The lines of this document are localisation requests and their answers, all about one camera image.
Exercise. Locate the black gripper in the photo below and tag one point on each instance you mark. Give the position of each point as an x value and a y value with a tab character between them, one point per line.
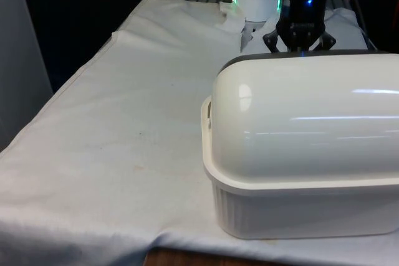
304	7

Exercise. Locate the cream box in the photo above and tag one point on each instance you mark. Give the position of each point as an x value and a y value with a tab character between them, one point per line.
299	207

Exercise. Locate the rounded box lid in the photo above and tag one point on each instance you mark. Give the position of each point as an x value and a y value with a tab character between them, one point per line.
305	116

